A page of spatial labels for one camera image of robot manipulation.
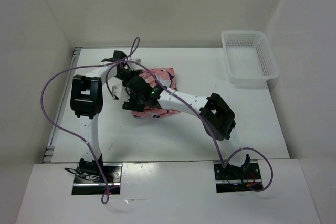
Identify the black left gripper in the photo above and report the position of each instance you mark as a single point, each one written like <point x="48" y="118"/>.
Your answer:
<point x="137" y="72"/>

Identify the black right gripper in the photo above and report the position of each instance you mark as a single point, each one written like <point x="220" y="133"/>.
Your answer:
<point x="131" y="106"/>

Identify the pink shark print shorts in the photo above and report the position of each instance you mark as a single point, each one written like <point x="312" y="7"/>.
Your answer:
<point x="166" y="76"/>

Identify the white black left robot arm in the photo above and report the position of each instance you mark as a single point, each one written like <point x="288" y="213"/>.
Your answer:
<point x="86" y="101"/>

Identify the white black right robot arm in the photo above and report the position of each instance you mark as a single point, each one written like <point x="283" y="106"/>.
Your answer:
<point x="217" y="118"/>

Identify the white plastic laundry basket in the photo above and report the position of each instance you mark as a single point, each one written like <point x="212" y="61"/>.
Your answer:
<point x="249" y="56"/>

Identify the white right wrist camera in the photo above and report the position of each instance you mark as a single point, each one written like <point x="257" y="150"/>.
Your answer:
<point x="120" y="93"/>

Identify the aluminium table frame rail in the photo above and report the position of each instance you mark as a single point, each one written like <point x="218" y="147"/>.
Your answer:
<point x="65" y="78"/>

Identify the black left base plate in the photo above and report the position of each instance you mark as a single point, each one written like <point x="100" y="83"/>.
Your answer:
<point x="89" y="184"/>

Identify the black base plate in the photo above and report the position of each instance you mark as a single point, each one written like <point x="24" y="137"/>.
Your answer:
<point x="89" y="184"/>
<point x="227" y="182"/>

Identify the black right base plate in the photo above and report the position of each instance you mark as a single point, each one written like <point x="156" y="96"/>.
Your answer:
<point x="227" y="182"/>

